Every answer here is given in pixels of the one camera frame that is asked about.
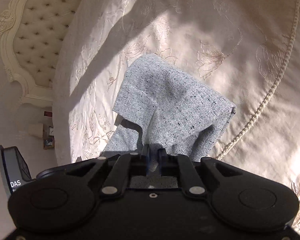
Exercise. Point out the grey speckled pants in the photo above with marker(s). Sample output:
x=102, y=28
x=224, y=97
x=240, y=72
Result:
x=161, y=106

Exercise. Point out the cream embroidered bedspread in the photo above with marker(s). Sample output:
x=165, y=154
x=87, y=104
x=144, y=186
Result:
x=247, y=50

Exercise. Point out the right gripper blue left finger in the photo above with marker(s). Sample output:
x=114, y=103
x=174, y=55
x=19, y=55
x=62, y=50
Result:
x=145, y=158

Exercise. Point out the cream tufted headboard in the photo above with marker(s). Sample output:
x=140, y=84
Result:
x=31, y=36

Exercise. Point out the black device with DAS label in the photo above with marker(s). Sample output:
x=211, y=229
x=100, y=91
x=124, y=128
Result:
x=13, y=169

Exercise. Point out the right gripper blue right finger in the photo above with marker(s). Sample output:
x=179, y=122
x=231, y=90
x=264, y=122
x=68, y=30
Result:
x=162, y=161

